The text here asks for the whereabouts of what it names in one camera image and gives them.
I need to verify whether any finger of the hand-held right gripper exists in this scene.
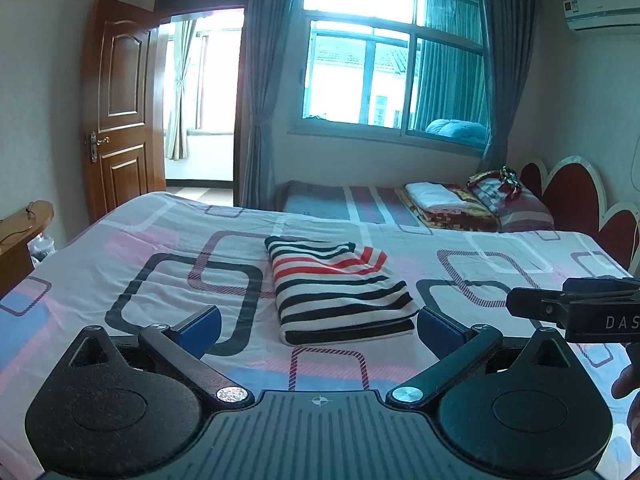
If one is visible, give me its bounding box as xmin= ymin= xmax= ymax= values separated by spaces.
xmin=506 ymin=286 xmax=571 ymax=330

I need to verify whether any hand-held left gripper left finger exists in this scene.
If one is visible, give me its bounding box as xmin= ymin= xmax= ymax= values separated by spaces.
xmin=65 ymin=305 xmax=256 ymax=408

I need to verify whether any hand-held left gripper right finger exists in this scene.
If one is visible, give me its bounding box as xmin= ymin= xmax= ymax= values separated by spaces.
xmin=385 ymin=305 xmax=586 ymax=408

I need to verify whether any black red striped garment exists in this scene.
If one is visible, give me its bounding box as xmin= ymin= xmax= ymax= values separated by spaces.
xmin=264 ymin=235 xmax=420 ymax=347

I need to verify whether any person's right hand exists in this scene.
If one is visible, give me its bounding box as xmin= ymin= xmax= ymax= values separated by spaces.
xmin=611 ymin=364 xmax=640 ymax=453

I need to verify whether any striped pillow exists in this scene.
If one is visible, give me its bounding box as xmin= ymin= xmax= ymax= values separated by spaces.
xmin=467 ymin=180 xmax=556 ymax=233

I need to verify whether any red patterned blanket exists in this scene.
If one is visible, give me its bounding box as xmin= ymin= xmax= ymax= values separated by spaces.
xmin=397 ymin=185 xmax=501 ymax=233

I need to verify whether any red white headboard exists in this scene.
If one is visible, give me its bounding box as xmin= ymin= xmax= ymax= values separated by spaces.
xmin=519 ymin=155 xmax=640 ymax=276

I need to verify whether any patterned white bed sheet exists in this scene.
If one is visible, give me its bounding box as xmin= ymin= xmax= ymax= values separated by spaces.
xmin=0 ymin=191 xmax=640 ymax=480

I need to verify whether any colourful crumpled cloth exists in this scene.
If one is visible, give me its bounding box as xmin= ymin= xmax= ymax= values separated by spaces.
xmin=467 ymin=166 xmax=522 ymax=196

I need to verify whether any white folded cloth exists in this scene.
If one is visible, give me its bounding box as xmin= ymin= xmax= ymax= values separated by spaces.
xmin=405 ymin=181 xmax=481 ymax=211

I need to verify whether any striped grey bed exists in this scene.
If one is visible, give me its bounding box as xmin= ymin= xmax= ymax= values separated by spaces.
xmin=275 ymin=180 xmax=556 ymax=236

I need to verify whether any white plastic bag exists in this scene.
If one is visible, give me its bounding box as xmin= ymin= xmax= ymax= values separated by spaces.
xmin=27 ymin=234 xmax=56 ymax=263

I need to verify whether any blue quilt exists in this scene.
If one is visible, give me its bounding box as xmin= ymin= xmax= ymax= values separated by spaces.
xmin=426 ymin=118 xmax=488 ymax=142

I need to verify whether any brown wooden furniture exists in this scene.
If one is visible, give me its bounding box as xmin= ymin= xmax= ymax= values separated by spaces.
xmin=0 ymin=200 xmax=55 ymax=298

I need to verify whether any pale balcony curtain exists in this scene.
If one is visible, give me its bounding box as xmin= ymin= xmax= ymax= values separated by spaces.
xmin=165 ymin=20 xmax=198 ymax=161

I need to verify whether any grey curtain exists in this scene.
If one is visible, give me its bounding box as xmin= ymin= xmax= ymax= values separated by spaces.
xmin=472 ymin=0 xmax=543 ymax=176
xmin=240 ymin=0 xmax=308 ymax=208

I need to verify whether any brown wooden door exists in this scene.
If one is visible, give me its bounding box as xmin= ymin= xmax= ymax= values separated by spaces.
xmin=82 ymin=0 xmax=168 ymax=226

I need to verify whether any large sliding window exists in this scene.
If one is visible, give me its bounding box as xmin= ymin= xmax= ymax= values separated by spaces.
xmin=287 ymin=0 xmax=493 ymax=151

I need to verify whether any white air conditioner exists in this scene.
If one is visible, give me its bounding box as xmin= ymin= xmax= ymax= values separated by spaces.
xmin=561 ymin=0 xmax=640 ymax=36

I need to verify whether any metal door handle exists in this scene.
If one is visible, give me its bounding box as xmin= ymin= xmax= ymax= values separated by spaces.
xmin=89 ymin=131 xmax=111 ymax=163

